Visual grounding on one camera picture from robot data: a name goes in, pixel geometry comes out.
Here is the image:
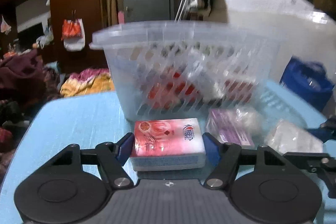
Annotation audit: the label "pink hanging plastic bag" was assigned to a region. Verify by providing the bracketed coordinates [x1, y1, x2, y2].
[0, 15, 11, 34]

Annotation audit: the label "metal crutches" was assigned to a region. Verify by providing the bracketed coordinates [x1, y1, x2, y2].
[175, 0, 200, 21]

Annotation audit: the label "dark maroon cloth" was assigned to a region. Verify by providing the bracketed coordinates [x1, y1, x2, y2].
[0, 49, 47, 99]

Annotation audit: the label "white packet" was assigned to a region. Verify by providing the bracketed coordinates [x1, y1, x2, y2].
[264, 120, 324, 156]

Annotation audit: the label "yellow floral blanket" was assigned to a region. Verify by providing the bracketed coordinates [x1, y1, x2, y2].
[60, 68, 116, 97]

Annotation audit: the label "white plastic basket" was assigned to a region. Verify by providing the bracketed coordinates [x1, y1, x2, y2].
[89, 20, 287, 121]

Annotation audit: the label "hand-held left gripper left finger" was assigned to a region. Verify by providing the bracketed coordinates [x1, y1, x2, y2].
[43, 133, 135, 190]

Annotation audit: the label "purple packet in clear wrap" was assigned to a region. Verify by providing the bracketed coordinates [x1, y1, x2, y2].
[205, 107, 263, 149]

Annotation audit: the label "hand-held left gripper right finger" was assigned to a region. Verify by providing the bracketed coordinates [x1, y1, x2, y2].
[203, 133, 292, 190]

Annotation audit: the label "orange white hanging bag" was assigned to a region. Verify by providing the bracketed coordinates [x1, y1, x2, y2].
[61, 18, 85, 52]

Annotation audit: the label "blue shopping bag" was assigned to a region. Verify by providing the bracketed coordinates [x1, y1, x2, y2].
[279, 56, 336, 112]

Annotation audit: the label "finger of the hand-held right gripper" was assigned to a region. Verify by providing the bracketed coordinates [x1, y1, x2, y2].
[283, 152, 336, 198]
[306, 116, 336, 144]

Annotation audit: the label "pink white tissue pack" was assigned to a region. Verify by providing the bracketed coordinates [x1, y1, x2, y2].
[130, 118, 206, 171]

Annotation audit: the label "red box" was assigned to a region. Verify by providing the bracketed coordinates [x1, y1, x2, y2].
[146, 70, 201, 110]

